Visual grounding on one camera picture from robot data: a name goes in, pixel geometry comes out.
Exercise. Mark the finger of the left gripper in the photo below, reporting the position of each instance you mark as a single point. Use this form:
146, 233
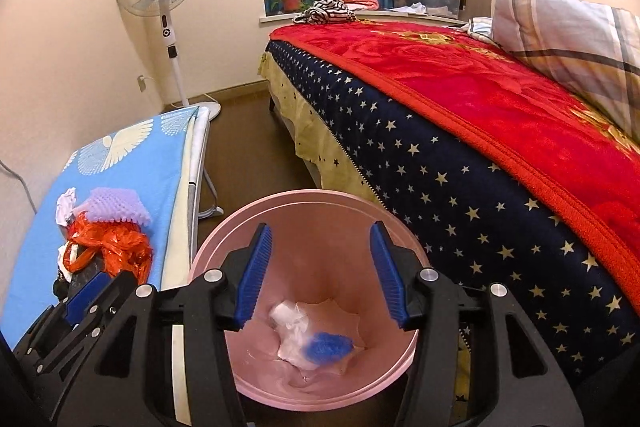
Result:
81, 294

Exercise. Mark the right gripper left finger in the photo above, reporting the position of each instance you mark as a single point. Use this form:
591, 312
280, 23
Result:
126, 378

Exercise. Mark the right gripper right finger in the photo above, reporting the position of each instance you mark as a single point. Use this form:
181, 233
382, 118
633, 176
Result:
514, 378

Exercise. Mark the red plastic bag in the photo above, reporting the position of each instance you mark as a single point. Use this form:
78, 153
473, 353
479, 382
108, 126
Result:
121, 245

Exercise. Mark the purple foam sheet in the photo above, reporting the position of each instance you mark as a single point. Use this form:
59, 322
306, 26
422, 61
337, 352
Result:
109, 204

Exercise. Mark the white tissue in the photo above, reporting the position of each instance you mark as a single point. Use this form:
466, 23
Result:
296, 322

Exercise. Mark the blue plastic bag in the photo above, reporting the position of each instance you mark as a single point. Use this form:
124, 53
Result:
324, 348

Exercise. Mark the pink plastic trash bin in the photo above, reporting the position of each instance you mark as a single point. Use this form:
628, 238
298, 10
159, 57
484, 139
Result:
320, 250

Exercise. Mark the blue cloth covered table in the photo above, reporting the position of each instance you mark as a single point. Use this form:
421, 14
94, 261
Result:
161, 159

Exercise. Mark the red blanket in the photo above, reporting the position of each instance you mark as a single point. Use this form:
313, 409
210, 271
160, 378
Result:
562, 150

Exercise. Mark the plaid pillow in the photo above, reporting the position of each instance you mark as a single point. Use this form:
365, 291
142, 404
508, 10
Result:
592, 49

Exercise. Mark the striped cloth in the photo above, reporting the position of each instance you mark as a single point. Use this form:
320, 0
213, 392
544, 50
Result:
323, 12

